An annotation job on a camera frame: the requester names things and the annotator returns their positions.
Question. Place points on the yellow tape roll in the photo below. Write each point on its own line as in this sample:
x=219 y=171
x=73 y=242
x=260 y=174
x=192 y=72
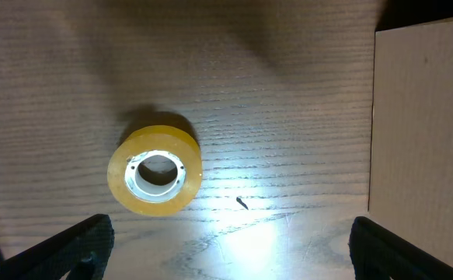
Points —
x=156 y=171

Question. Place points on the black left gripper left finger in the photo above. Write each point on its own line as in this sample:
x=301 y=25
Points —
x=79 y=252

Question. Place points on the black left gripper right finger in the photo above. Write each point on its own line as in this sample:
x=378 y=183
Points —
x=378 y=254

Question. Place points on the cardboard box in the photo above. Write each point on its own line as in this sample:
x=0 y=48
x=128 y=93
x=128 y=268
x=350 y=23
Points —
x=411 y=184

